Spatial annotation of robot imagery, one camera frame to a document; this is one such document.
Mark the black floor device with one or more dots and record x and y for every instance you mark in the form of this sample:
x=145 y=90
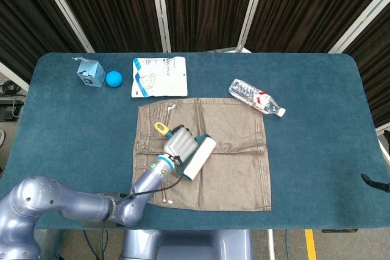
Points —
x=10 y=110

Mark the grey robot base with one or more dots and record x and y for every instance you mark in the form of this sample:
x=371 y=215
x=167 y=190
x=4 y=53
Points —
x=189 y=244

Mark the white table leg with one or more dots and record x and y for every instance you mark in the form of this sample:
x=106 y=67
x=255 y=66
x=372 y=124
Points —
x=271 y=244

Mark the blue felt table cover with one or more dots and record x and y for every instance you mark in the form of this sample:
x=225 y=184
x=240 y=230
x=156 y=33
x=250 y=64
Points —
x=310 y=138

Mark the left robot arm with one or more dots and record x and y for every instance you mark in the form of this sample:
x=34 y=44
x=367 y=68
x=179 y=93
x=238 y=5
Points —
x=45 y=200

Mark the clear plastic water bottle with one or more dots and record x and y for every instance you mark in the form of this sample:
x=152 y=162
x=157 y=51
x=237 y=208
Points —
x=253 y=95

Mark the white face mask package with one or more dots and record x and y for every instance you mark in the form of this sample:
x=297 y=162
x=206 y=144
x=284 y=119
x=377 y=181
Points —
x=170 y=80

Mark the teal lint roller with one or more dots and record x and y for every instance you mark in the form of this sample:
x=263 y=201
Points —
x=201 y=156

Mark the taupe metallic skirt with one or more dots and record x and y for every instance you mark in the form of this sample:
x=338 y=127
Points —
x=231 y=168

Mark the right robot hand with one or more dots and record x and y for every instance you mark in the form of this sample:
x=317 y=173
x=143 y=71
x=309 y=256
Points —
x=377 y=184

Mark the dark curtain screen panel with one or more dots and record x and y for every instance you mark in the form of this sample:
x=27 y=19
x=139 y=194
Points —
x=307 y=7
x=376 y=68
x=27 y=16
x=207 y=7
x=112 y=7

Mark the black cardboard box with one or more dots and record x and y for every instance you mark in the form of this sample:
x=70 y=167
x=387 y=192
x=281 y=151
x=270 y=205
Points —
x=97 y=224

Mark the blue ball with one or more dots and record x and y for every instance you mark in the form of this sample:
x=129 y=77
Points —
x=114 y=78

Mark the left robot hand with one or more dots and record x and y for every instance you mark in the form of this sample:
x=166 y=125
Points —
x=179 y=144

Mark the light blue carton box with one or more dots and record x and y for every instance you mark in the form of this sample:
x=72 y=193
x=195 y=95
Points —
x=91 y=74

